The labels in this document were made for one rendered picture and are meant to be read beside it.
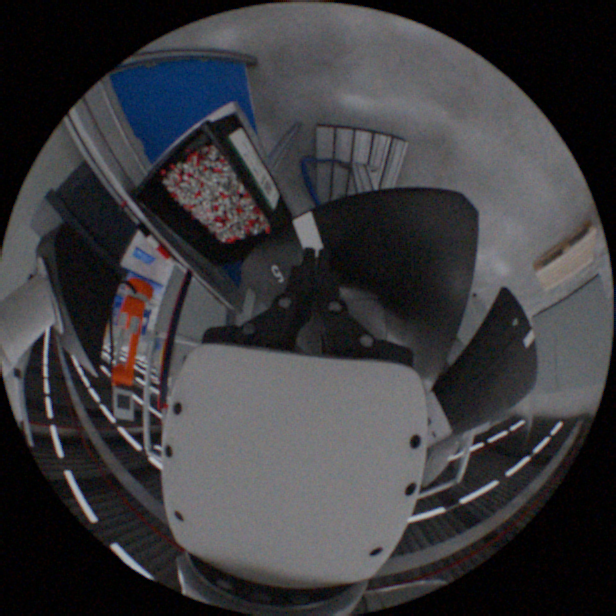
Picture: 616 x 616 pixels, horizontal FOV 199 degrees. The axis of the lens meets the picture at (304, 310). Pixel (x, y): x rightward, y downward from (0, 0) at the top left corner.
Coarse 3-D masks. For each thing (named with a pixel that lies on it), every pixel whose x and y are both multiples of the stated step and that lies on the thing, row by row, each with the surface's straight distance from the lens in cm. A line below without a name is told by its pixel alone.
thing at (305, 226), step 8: (304, 216) 13; (296, 224) 14; (304, 224) 13; (312, 224) 13; (304, 232) 13; (312, 232) 13; (304, 240) 13; (312, 240) 13; (320, 240) 13; (320, 248) 13
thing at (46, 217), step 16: (80, 176) 48; (96, 176) 48; (48, 192) 43; (64, 192) 46; (80, 192) 46; (96, 192) 48; (48, 208) 45; (64, 208) 43; (80, 208) 46; (96, 208) 47; (112, 208) 50; (32, 224) 67; (48, 224) 53; (80, 224) 45; (96, 224) 47; (112, 224) 49; (128, 224) 52; (96, 240) 47; (112, 240) 49; (128, 240) 53; (112, 256) 49; (128, 272) 52
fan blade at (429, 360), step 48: (384, 192) 12; (432, 192) 12; (288, 240) 14; (336, 240) 12; (384, 240) 11; (432, 240) 11; (384, 288) 12; (432, 288) 12; (384, 336) 13; (432, 336) 13; (432, 384) 16
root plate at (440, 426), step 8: (432, 392) 33; (432, 400) 33; (432, 408) 33; (440, 408) 33; (432, 416) 34; (440, 416) 34; (432, 424) 34; (440, 424) 34; (448, 424) 34; (440, 432) 35; (448, 432) 35; (432, 440) 35
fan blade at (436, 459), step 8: (440, 440) 53; (448, 440) 57; (432, 448) 50; (440, 448) 54; (448, 448) 58; (456, 448) 64; (432, 456) 51; (440, 456) 56; (448, 456) 62; (424, 464) 50; (432, 464) 54; (440, 464) 59; (424, 472) 53; (432, 472) 58; (424, 480) 58; (432, 480) 66
